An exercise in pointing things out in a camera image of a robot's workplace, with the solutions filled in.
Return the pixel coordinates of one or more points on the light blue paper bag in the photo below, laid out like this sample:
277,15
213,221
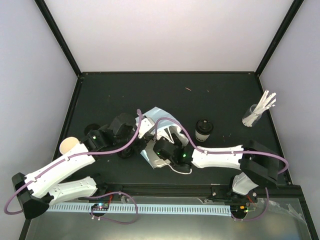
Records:
165,144

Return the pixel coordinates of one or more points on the black paper coffee cup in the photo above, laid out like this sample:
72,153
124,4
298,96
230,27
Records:
203,129

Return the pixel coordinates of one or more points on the black coffee cup lid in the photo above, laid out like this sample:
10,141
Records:
126,153

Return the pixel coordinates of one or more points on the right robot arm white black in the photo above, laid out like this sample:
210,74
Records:
257,166

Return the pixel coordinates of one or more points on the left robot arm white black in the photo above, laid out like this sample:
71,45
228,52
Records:
43,188

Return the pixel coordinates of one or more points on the clear glass straw holder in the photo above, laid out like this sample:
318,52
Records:
252,116

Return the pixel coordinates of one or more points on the left circuit board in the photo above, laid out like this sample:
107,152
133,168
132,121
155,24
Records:
100,207

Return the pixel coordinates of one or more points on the circuit board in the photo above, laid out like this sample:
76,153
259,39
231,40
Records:
100,207
243,208

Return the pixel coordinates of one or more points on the right circuit board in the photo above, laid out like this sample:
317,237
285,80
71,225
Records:
243,208

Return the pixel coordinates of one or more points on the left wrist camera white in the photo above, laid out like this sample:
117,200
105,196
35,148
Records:
147,125

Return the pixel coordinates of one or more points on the black aluminium frame rail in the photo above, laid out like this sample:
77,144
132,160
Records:
216,193

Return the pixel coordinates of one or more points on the light blue slotted cable duct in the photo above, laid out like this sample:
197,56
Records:
156,209

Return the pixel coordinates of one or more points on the left black frame post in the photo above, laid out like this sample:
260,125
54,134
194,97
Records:
48,17

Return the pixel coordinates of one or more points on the black frame post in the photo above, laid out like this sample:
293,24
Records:
286,22
48,17

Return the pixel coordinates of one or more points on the right black frame post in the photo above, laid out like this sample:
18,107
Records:
286,22

